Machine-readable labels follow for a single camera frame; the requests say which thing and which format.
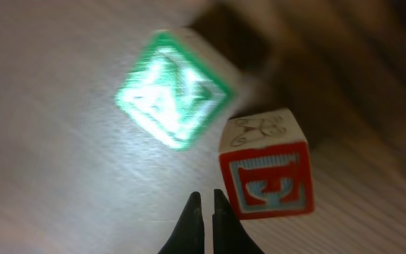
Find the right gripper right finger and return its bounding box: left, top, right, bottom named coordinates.
left=212, top=189, right=264, bottom=254

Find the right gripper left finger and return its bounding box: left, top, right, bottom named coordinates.
left=158, top=191, right=205, bottom=254

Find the red E block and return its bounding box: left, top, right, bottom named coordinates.
left=219, top=108, right=315, bottom=219

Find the green N block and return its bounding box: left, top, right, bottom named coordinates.
left=114, top=28, right=240, bottom=150

